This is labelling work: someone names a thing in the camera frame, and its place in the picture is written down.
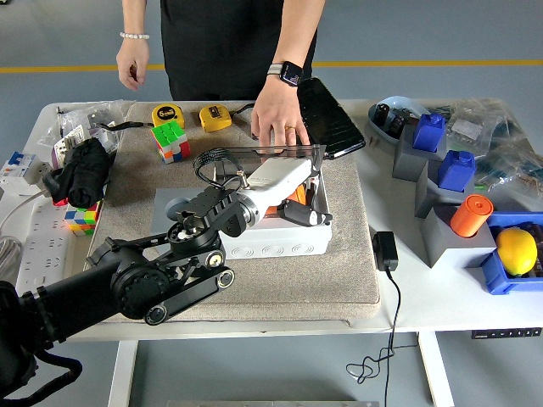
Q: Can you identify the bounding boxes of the person's right hand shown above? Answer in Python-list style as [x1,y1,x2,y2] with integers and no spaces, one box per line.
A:
[116,39,151,92]

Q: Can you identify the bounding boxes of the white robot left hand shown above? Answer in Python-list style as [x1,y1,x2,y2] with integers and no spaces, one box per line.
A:
[239,158,334,228]

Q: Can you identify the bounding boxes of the person's left hand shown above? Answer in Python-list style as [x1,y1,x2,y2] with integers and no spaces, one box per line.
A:
[250,78,311,148]

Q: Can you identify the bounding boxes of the orange cylindrical battery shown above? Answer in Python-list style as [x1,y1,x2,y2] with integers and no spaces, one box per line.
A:
[265,185,307,218]
[449,193,495,239]

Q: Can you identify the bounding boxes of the light grey junction box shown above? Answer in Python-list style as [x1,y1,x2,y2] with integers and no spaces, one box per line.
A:
[211,169,333,261]

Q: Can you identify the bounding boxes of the black smartwatch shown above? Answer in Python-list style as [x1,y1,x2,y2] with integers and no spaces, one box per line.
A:
[266,60,305,88]

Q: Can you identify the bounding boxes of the yellow tape measure black label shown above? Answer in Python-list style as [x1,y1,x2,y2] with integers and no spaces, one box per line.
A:
[199,104,233,134]

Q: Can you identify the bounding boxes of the yellow tape measure 5m label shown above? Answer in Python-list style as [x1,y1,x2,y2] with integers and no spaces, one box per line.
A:
[151,104,188,128]

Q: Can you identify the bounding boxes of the small white module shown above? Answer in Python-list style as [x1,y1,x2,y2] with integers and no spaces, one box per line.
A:
[87,125,123,153]

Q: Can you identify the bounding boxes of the colourful puzzle cube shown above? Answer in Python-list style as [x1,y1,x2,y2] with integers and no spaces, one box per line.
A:
[64,201,103,237]
[150,120,192,165]

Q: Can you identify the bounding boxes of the person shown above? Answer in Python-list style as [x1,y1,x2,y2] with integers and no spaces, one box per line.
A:
[159,0,327,102]

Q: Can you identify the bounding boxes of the white printed card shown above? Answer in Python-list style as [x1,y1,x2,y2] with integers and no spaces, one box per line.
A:
[54,125,91,156]

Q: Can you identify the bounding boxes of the grey-brown mat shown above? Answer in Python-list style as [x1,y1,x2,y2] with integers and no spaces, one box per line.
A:
[84,100,382,326]

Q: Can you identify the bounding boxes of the grey holder block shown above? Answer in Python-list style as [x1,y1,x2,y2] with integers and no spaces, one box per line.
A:
[392,124,449,183]
[414,159,479,220]
[421,205,498,269]
[150,187,213,245]

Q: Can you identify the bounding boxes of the black cloth bundle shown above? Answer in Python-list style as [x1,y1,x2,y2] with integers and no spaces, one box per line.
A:
[42,137,112,209]

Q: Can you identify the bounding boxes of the light blue dish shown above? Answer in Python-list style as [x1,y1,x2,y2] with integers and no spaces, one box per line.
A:
[367,95,429,148]

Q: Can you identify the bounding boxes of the purple small object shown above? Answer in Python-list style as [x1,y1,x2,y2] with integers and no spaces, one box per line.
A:
[50,142,71,170]

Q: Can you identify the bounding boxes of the black power adapter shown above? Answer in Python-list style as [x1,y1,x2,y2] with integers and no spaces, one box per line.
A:
[372,231,400,272]

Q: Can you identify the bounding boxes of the white socket adapter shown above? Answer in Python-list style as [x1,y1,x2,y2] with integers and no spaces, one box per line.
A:
[31,159,55,186]

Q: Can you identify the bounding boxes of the blue plastic block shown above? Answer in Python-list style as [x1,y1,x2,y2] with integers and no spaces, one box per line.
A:
[412,113,447,153]
[437,150,477,192]

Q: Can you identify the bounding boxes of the white circuit breaker blue lever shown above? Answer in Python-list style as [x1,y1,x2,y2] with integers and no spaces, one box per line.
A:
[0,150,39,184]

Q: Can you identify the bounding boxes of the white power strip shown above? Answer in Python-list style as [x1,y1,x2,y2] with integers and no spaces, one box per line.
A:
[15,202,92,289]
[0,176,33,203]

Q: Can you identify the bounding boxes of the clear bag of grey parts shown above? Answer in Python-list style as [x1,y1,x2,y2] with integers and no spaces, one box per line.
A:
[447,105,497,143]

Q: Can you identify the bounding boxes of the blue storage bin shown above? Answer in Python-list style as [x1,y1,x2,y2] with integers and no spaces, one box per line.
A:
[479,211,543,296]

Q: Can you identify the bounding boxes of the clear bag of dark components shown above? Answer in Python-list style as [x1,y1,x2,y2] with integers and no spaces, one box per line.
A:
[473,137,543,213]

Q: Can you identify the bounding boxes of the white table leg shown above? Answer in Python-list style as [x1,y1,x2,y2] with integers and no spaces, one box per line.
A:
[106,340,139,407]
[417,332,455,407]

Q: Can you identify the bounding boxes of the yellow lemon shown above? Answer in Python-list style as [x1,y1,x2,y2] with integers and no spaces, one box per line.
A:
[495,227,539,277]

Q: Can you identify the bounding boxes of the black table control panel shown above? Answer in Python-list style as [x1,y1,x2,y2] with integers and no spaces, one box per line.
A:
[470,327,543,340]

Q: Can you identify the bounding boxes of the black tape measure strap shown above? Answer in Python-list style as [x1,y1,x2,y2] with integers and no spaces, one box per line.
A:
[96,121,154,130]

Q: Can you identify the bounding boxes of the black adapter cord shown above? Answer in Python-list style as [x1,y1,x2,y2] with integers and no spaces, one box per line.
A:
[345,269,419,407]

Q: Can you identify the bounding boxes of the white power cable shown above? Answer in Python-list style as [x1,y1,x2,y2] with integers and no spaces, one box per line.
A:
[0,189,48,232]

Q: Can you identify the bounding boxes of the grey coiled cable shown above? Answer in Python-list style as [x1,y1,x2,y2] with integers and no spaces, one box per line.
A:
[0,235,22,276]

